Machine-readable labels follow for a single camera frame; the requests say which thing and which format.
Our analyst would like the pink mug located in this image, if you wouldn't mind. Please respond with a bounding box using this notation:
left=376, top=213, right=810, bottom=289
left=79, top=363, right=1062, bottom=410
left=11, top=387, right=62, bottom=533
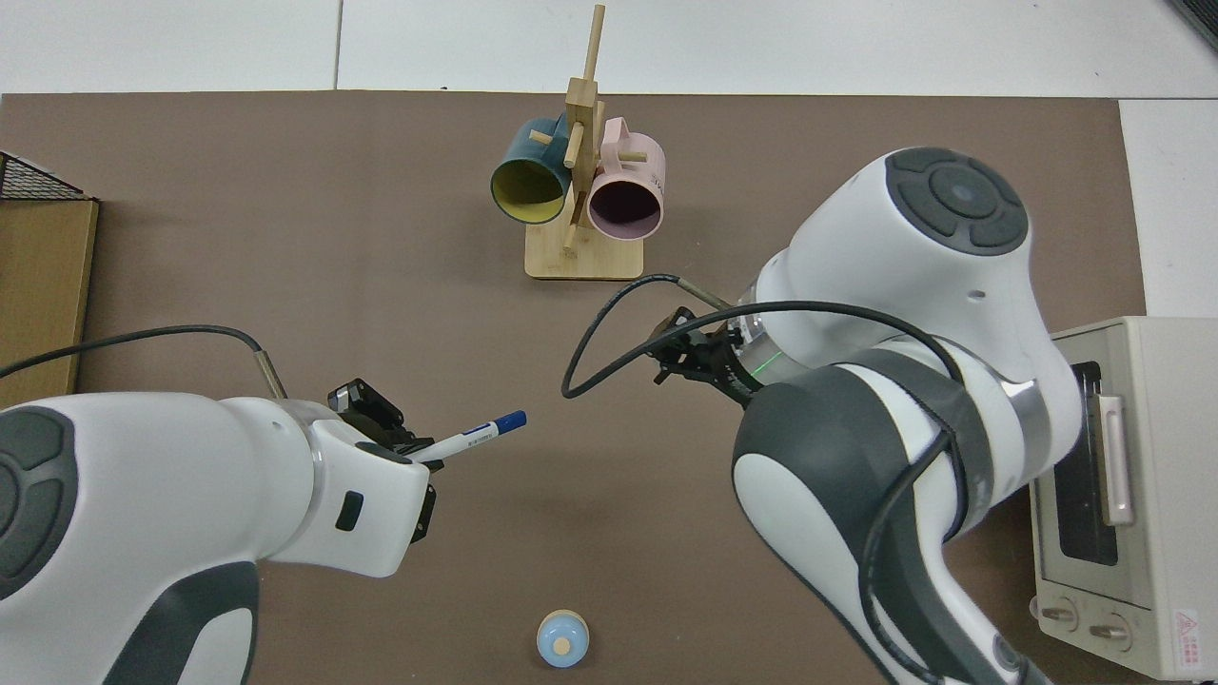
left=586, top=117, right=666, bottom=242

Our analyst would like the dark teal mug yellow inside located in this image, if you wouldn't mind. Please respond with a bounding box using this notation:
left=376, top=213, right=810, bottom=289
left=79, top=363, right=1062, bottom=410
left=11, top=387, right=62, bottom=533
left=490, top=116, right=573, bottom=226

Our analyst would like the small blue round thing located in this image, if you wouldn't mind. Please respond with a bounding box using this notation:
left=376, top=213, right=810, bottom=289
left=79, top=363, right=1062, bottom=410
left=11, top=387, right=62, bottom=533
left=537, top=610, right=591, bottom=669

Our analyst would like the brown table cloth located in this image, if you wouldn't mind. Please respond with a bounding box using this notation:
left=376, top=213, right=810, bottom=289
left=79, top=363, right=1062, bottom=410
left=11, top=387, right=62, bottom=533
left=0, top=90, right=1149, bottom=685

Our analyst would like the dark grey striped object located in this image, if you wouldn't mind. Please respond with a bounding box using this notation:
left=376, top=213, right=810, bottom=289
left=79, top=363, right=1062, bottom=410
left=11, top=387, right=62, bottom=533
left=1166, top=0, right=1218, bottom=50

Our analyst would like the pale toaster oven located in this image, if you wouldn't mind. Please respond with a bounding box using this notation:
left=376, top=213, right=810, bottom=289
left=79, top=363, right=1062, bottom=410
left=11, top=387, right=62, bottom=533
left=1028, top=316, right=1218, bottom=682

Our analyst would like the wooden cup stand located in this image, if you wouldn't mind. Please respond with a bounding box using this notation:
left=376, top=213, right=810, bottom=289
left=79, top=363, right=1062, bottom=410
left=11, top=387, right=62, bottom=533
left=524, top=4, right=645, bottom=282

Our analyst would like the white marker with blue cap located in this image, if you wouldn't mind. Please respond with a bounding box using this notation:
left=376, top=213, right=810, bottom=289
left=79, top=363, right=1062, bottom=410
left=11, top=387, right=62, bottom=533
left=407, top=410, right=528, bottom=465

